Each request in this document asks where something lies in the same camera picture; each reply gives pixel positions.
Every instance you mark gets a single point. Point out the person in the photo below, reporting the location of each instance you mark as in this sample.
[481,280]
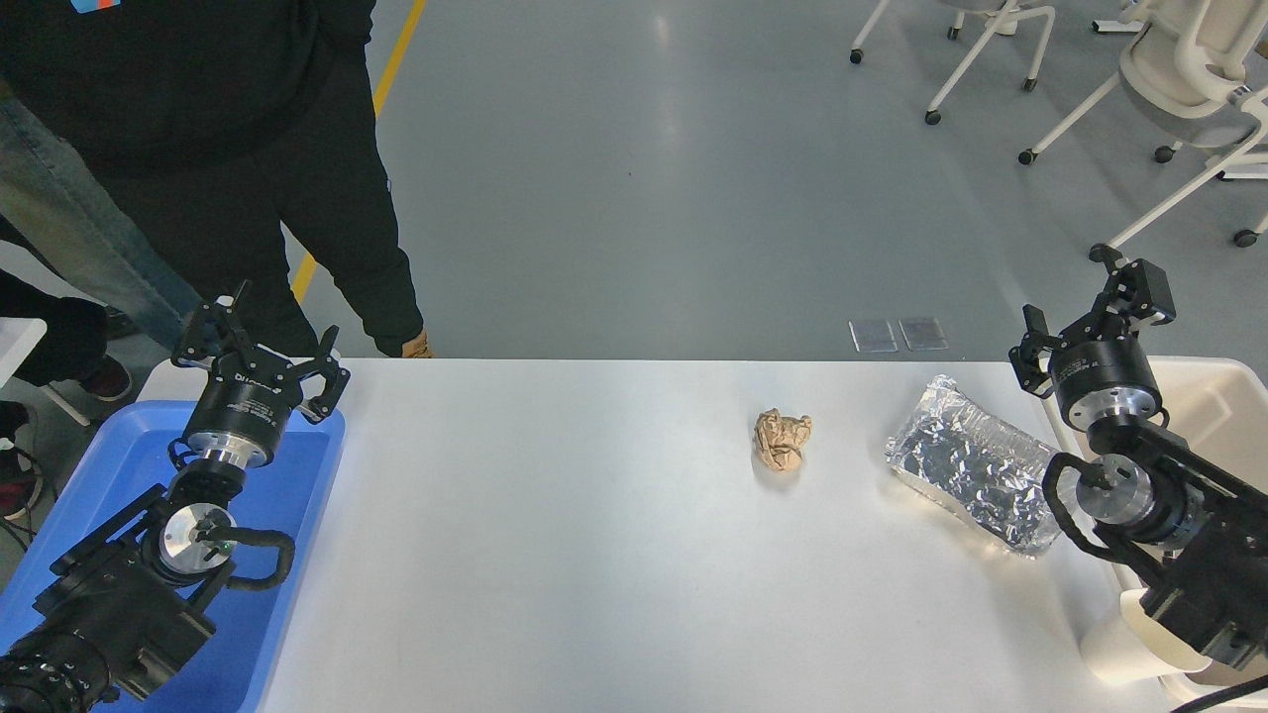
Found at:
[198,99]
[59,337]
[59,218]

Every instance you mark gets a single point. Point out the crumpled tan paper ball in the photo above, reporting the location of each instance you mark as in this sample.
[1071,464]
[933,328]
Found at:
[781,441]

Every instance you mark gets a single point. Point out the clear floor plate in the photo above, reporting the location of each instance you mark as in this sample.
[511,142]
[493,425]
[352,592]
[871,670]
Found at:
[923,334]
[873,336]

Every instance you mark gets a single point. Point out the blue plastic tray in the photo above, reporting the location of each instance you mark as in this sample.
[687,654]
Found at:
[297,495]

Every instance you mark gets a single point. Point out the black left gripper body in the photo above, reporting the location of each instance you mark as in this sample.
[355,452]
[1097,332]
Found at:
[246,401]

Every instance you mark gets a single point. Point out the white paper cup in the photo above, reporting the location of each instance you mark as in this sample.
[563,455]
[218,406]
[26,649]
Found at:
[1114,649]

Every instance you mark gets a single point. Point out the white side table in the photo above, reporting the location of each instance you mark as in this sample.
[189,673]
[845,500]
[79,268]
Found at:
[18,347]

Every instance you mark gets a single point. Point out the large pale bin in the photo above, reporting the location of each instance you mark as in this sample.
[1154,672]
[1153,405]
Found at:
[1218,416]

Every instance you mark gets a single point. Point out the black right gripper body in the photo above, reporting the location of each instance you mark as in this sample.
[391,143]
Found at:
[1105,371]

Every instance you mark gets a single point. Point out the silver foil tray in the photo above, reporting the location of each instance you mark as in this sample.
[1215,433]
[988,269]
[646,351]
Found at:
[971,465]

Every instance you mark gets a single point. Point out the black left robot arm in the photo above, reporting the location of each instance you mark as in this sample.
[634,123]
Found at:
[109,614]

